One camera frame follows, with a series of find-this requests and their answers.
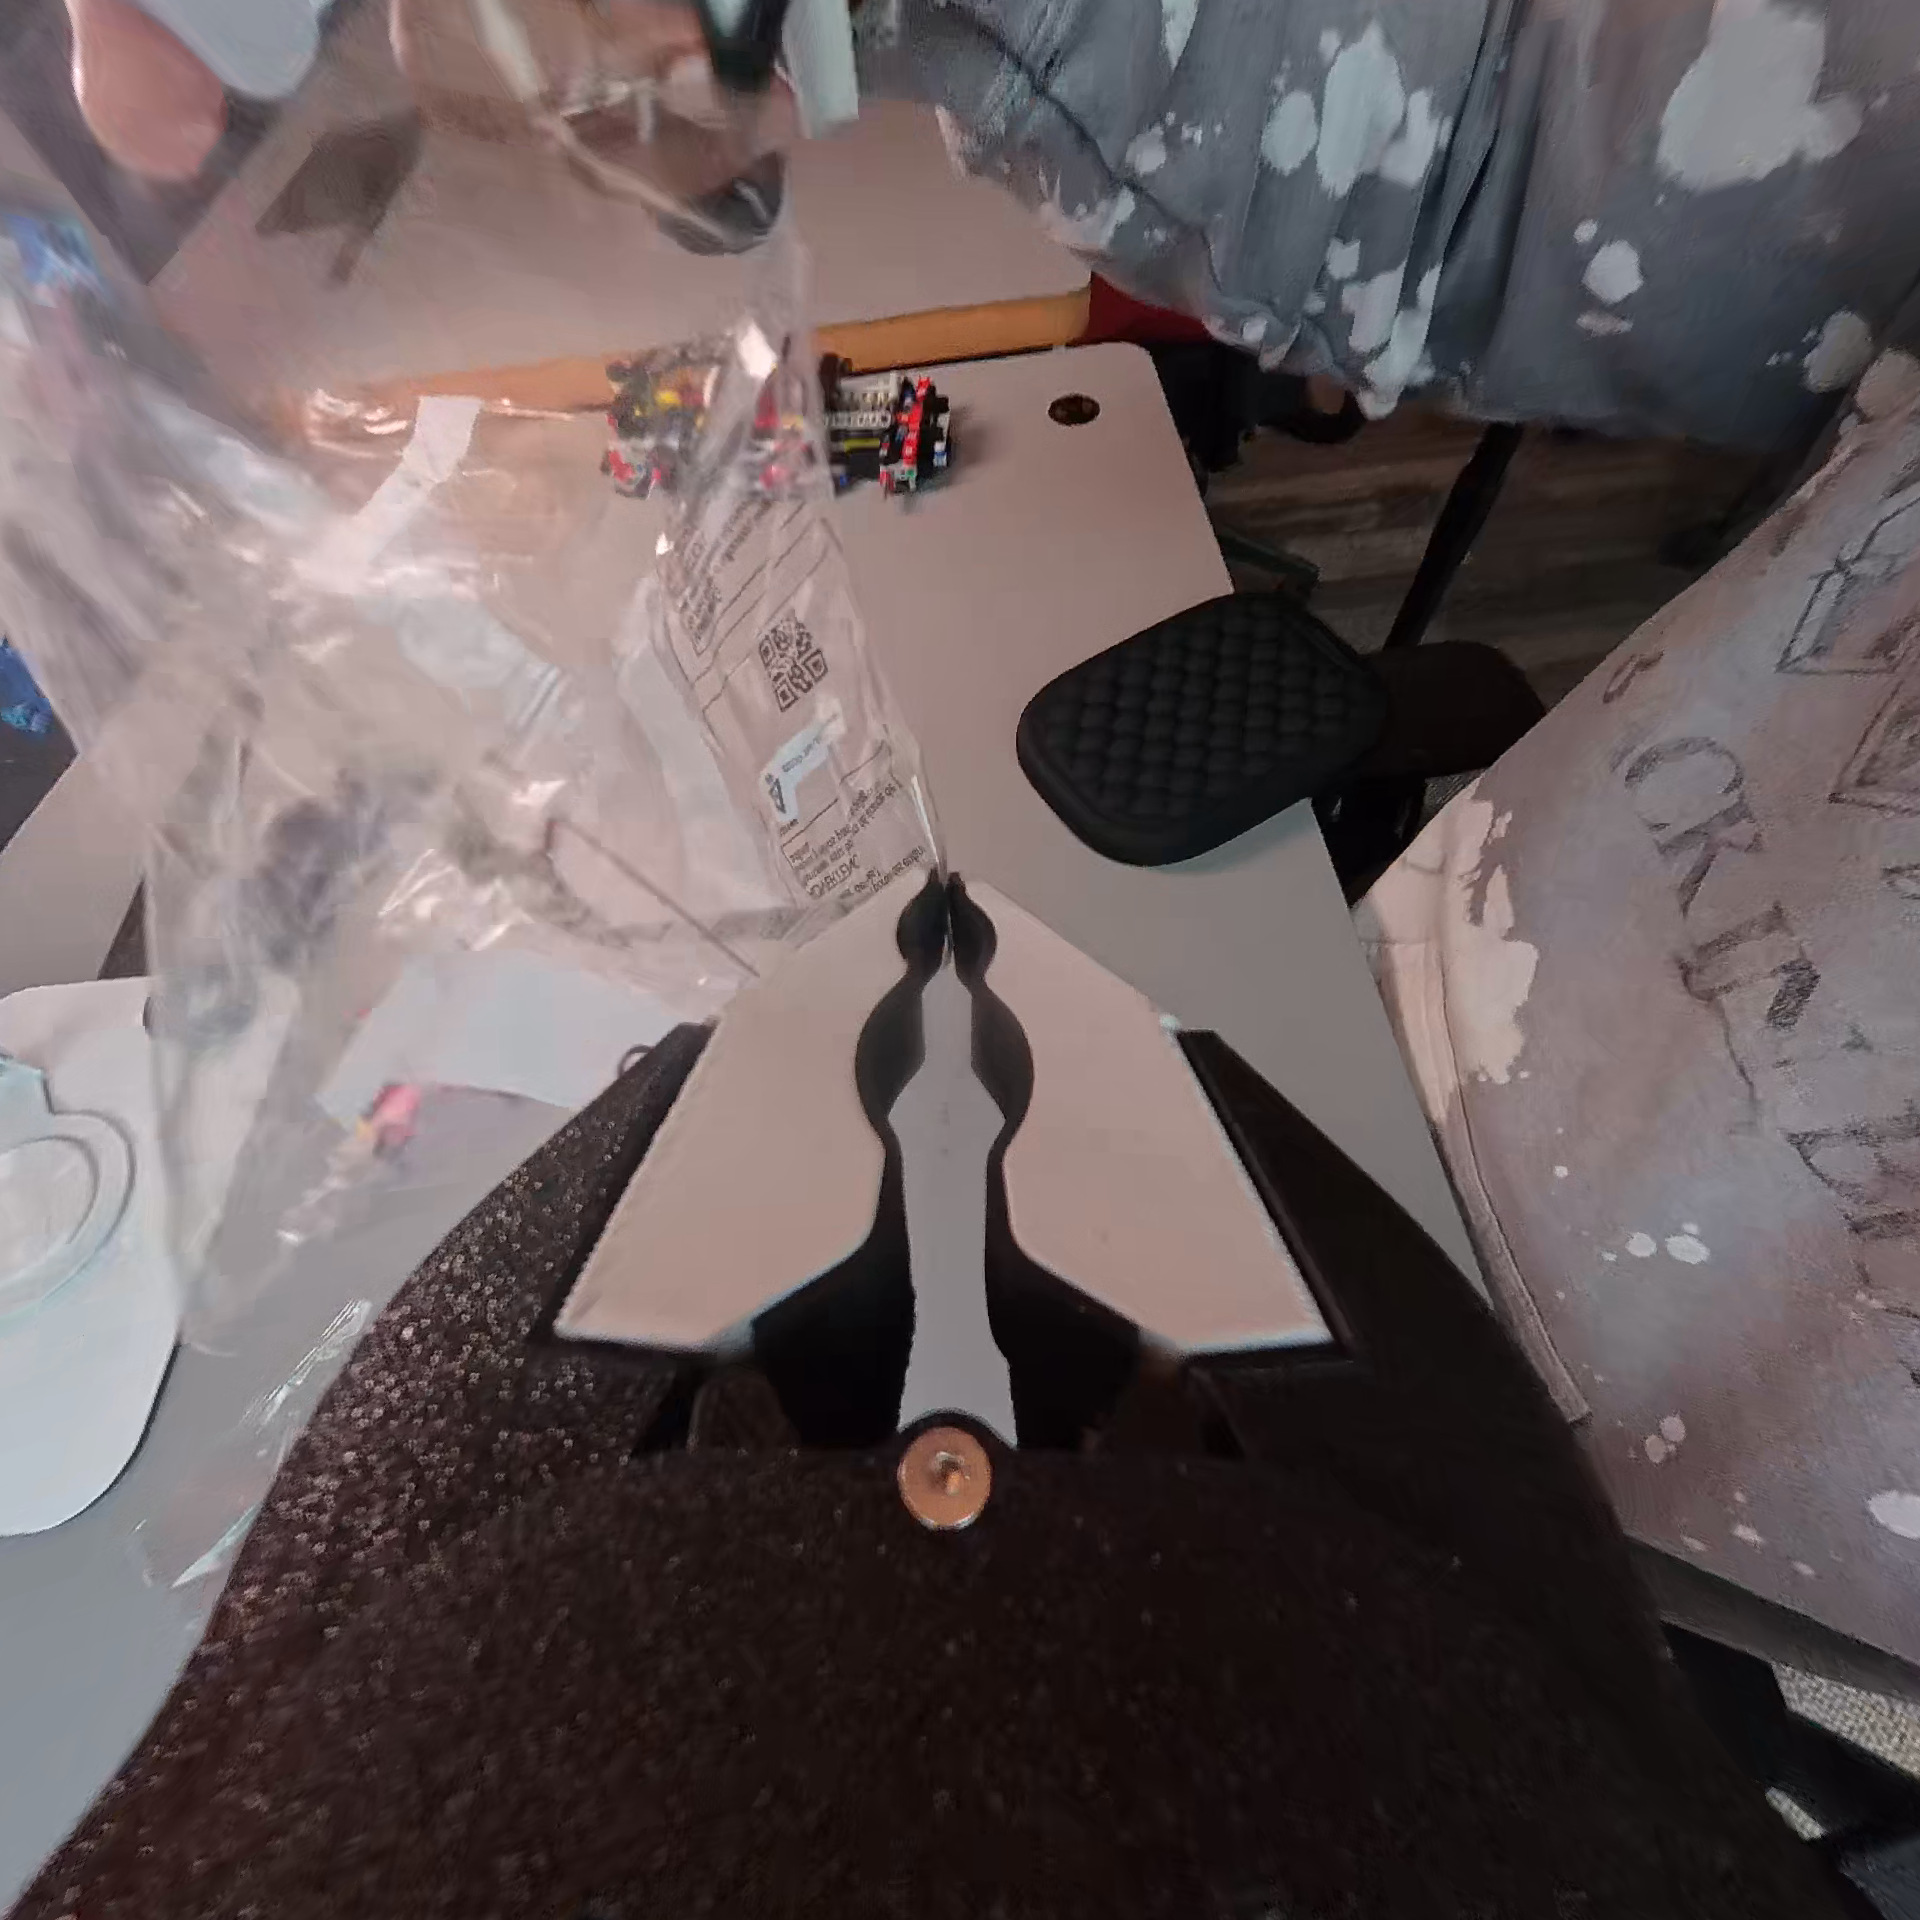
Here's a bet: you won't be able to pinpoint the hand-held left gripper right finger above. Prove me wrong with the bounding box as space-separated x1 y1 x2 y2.
948 879 1340 1364

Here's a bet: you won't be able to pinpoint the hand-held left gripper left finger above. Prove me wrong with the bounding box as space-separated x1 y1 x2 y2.
556 879 962 1356

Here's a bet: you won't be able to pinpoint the clear plastic bag with label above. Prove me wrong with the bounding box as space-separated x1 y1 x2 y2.
0 225 962 1594

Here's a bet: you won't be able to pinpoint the grey desk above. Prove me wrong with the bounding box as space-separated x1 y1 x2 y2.
0 343 1490 1920

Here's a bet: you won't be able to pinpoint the person's right hand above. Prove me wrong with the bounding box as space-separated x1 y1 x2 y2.
66 0 230 178

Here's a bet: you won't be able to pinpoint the wood-edged grey table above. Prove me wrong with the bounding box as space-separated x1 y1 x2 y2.
151 97 1095 414

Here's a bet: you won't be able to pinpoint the black red toy brick model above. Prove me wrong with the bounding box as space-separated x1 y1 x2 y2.
817 368 957 502

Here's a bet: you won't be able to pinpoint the pile of small toy bricks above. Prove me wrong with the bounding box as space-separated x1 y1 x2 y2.
598 343 812 494

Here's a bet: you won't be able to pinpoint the black padded chair armrest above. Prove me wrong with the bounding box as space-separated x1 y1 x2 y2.
1015 593 1391 872

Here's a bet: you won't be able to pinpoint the bleached printed sweatshirt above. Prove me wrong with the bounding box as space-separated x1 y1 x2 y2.
1358 353 1920 1672

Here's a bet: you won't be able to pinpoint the bleached grey pants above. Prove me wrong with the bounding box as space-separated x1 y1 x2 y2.
937 0 1920 444

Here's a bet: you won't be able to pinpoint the white paper sheet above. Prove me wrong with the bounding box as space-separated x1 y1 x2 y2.
0 977 186 1542

